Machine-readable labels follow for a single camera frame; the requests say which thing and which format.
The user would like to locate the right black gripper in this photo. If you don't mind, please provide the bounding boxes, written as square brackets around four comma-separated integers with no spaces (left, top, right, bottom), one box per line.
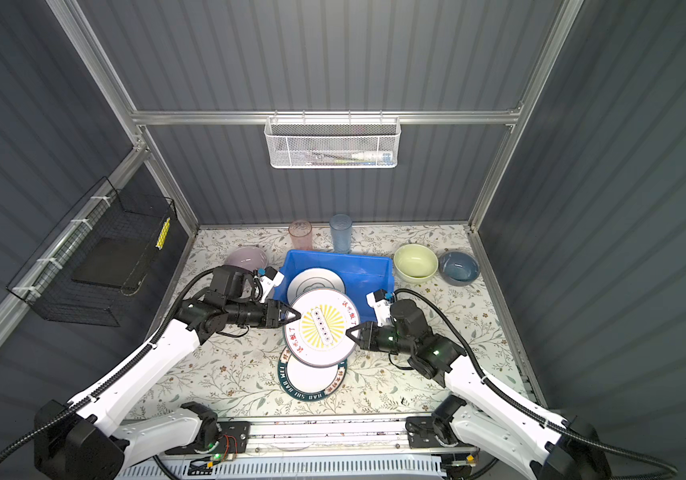
[346,318,415,356]

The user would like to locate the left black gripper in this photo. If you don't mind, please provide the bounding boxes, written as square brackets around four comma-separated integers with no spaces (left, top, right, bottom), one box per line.
[227,299,302,329]

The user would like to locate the white plate blue rim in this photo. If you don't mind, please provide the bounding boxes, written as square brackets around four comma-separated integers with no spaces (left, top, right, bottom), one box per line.
[287,268,346,302]

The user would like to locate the white plate orange sunburst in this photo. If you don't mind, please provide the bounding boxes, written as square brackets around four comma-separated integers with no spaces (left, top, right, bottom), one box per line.
[284,289,361,368]

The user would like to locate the pink ceramic bowl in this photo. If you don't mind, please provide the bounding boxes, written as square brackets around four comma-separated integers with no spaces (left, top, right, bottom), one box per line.
[223,246,269,271]

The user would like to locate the blue plastic bin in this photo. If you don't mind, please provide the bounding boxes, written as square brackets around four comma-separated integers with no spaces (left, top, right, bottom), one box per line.
[273,250,395,322]

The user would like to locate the white plate green rim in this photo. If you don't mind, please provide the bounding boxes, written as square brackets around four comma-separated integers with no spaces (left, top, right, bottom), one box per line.
[277,347,348,402]

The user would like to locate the green ceramic bowl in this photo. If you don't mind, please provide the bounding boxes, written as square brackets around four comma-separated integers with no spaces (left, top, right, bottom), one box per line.
[393,244,439,284]

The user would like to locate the dark blue ceramic bowl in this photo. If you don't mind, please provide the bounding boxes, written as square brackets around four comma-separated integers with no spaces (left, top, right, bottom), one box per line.
[439,251,480,286]

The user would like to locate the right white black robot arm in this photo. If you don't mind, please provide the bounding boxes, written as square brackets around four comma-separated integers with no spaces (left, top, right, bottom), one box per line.
[346,299,612,479]

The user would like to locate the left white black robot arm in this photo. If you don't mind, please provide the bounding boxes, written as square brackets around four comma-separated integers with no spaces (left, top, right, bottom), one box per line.
[33,265,301,479]

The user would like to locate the pink translucent cup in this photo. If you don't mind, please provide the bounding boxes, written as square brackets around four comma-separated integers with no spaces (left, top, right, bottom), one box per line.
[288,220,313,250]

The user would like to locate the blue translucent cup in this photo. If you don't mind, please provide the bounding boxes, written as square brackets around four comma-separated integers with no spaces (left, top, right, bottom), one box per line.
[329,214,353,254]

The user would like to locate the yellow tag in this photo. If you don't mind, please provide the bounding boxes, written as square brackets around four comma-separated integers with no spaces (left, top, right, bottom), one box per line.
[155,217,171,250]

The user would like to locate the pens in mesh basket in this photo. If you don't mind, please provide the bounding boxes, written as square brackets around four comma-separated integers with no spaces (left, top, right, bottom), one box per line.
[304,151,396,167]

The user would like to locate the black pad in basket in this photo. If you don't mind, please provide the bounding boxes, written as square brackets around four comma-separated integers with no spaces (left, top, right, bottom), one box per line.
[71,238,154,292]

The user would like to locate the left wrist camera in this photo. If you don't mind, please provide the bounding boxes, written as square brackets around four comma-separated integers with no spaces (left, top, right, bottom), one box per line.
[257,266,285,303]

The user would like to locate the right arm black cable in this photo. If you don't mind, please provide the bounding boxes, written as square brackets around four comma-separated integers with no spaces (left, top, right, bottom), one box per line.
[393,287,680,480]

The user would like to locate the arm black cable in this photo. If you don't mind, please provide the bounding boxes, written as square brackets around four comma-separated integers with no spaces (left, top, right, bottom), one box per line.
[0,266,260,480]
[393,287,680,480]

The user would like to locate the white wire mesh basket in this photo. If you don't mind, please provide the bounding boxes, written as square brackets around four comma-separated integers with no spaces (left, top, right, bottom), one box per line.
[264,115,402,169]

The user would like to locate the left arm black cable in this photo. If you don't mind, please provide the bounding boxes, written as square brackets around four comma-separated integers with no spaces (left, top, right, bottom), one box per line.
[0,266,260,480]

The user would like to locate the black wire basket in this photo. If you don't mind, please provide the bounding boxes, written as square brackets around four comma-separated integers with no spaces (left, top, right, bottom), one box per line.
[7,181,177,327]

